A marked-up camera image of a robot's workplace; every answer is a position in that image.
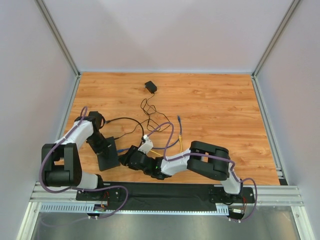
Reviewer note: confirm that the front aluminium frame rail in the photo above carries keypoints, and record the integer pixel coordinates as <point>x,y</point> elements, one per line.
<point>262,195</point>

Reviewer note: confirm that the grey slotted cable duct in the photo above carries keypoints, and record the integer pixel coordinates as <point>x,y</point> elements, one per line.
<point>92,208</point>

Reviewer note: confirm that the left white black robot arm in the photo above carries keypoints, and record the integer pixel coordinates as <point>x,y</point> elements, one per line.
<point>61,168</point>

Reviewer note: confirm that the black power adapter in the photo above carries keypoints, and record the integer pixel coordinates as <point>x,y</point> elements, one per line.
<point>150,86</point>

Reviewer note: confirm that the aluminium frame post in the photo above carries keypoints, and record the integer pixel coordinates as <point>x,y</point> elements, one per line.
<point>57,35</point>
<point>276,36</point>

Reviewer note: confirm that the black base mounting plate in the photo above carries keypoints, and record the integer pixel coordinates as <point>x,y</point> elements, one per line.
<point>117,195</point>

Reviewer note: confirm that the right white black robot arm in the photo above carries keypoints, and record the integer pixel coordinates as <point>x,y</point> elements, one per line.
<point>208,160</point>

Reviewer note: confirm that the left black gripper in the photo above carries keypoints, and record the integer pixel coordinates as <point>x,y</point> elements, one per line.
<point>105,149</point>

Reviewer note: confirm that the black network switch box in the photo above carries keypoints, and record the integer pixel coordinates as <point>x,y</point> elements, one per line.
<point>108,158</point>

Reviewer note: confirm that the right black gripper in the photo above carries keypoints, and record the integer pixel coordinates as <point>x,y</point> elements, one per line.
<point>128,157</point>

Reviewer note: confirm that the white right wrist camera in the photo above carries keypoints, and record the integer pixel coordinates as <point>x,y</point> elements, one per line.
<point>146,146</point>

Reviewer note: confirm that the left aluminium frame post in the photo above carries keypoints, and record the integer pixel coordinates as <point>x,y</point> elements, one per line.
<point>57,35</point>

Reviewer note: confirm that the right aluminium frame post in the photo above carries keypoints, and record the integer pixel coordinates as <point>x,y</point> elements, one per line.
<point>276,36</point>

